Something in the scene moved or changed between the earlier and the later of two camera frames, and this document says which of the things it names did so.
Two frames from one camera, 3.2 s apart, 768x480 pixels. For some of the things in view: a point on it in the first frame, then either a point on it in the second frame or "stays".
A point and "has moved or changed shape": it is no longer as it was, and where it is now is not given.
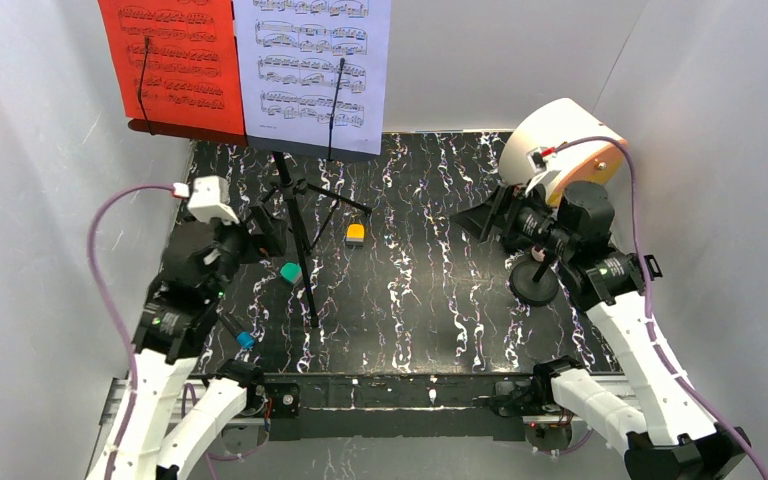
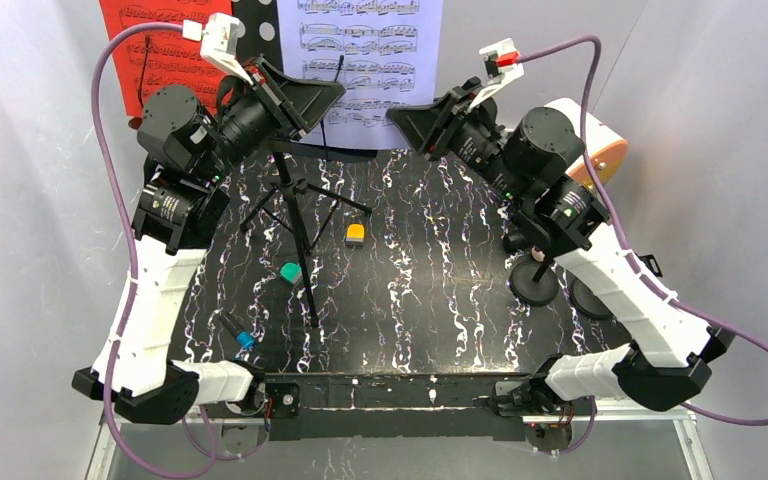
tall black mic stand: [534, 283] stays
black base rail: [389, 406] stays
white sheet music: [313, 72] has moved or changed shape
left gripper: [255, 230] → [279, 100]
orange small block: [355, 234] stays
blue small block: [245, 340] stays
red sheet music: [176, 62] stays
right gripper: [503, 216] → [449, 123]
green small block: [291, 271] stays
